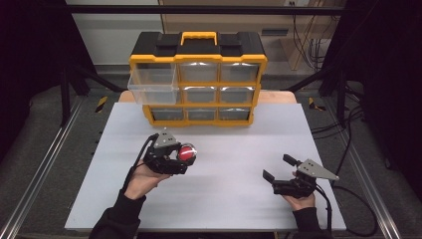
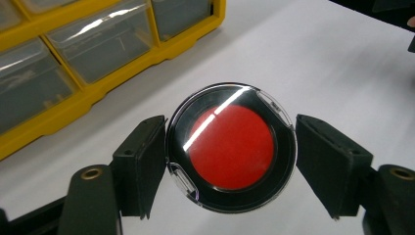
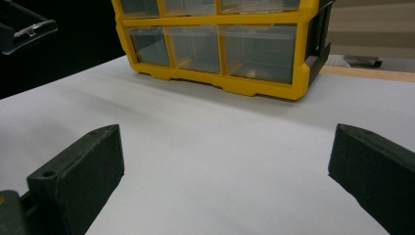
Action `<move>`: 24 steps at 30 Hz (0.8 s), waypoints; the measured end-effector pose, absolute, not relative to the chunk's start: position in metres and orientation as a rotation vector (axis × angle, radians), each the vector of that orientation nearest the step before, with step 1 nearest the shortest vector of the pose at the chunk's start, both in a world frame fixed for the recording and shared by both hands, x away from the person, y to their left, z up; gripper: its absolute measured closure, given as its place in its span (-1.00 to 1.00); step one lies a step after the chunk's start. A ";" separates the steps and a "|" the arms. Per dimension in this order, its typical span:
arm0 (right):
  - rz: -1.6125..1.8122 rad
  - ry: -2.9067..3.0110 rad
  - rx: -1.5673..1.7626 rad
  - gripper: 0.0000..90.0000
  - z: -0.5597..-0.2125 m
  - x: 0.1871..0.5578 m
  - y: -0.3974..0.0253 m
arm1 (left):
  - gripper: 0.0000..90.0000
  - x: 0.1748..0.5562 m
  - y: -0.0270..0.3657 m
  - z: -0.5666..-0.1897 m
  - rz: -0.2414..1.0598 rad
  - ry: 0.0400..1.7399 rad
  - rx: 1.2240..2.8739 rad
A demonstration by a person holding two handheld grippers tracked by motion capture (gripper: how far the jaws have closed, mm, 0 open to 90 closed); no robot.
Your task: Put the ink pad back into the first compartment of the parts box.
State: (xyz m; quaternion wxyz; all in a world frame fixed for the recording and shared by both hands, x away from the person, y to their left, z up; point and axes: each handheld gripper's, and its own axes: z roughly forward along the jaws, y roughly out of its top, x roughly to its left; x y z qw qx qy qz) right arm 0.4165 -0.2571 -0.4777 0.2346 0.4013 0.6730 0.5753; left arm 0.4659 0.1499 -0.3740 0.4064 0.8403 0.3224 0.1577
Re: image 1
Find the yellow black organizer cabinet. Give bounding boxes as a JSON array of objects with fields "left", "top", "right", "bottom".
[{"left": 128, "top": 31, "right": 269, "bottom": 128}]

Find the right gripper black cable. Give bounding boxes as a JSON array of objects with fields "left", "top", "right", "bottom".
[{"left": 314, "top": 183, "right": 333, "bottom": 234}]

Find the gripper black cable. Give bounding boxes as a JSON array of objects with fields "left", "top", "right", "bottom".
[
  {"left": 314, "top": 183, "right": 333, "bottom": 234},
  {"left": 122, "top": 131, "right": 160, "bottom": 192}
]

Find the grid of clear drawers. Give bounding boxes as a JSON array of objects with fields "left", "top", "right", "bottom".
[{"left": 148, "top": 62, "right": 261, "bottom": 122}]

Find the aluminium rail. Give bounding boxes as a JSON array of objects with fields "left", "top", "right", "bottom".
[
  {"left": 321, "top": 99, "right": 403, "bottom": 239},
  {"left": 0, "top": 95, "right": 85, "bottom": 239}
]

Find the black horizontal bar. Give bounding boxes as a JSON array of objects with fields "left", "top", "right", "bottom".
[{"left": 65, "top": 4, "right": 346, "bottom": 17}]

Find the round red-lidded metal tin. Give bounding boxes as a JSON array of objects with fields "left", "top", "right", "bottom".
[{"left": 177, "top": 142, "right": 198, "bottom": 164}]

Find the person's right hand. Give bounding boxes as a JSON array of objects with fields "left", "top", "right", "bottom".
[{"left": 282, "top": 170, "right": 317, "bottom": 212}]

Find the bundle of hanging cables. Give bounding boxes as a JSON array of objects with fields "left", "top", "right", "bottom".
[{"left": 291, "top": 14, "right": 334, "bottom": 72}]

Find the dark curtain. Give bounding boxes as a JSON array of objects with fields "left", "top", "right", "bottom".
[
  {"left": 0, "top": 0, "right": 99, "bottom": 163},
  {"left": 322, "top": 0, "right": 422, "bottom": 192}
]

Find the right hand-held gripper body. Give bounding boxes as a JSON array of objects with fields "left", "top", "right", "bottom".
[{"left": 272, "top": 158, "right": 340, "bottom": 200}]

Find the bundle of black cables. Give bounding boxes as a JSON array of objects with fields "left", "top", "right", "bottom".
[{"left": 311, "top": 84, "right": 366, "bottom": 178}]

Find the black metal stand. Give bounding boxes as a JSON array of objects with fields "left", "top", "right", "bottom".
[
  {"left": 59, "top": 61, "right": 127, "bottom": 127},
  {"left": 284, "top": 64, "right": 350, "bottom": 128}
]

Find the long black cable loop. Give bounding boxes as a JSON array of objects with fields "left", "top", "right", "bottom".
[{"left": 332, "top": 184, "right": 379, "bottom": 238}]

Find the person's left hand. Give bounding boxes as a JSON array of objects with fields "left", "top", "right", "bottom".
[{"left": 122, "top": 158, "right": 172, "bottom": 201}]

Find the clear plastic organizer drawer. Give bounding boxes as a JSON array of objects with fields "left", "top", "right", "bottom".
[{"left": 126, "top": 62, "right": 180, "bottom": 106}]

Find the yellow black hazard tape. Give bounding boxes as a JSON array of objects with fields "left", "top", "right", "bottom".
[
  {"left": 308, "top": 97, "right": 328, "bottom": 113},
  {"left": 95, "top": 96, "right": 109, "bottom": 115}
]

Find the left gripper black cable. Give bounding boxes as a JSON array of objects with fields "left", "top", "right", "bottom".
[{"left": 122, "top": 131, "right": 160, "bottom": 192}]

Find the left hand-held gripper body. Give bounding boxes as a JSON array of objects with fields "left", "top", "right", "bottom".
[{"left": 142, "top": 129, "right": 189, "bottom": 176}]

